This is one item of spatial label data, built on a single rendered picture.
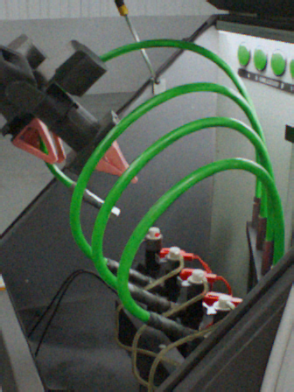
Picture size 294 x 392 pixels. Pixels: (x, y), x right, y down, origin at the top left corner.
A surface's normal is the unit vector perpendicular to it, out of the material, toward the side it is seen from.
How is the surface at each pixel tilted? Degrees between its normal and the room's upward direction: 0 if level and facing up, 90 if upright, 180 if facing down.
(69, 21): 90
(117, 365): 0
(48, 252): 90
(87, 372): 0
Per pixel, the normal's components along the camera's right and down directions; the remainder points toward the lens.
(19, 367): 0.00, -0.94
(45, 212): 0.34, 0.31
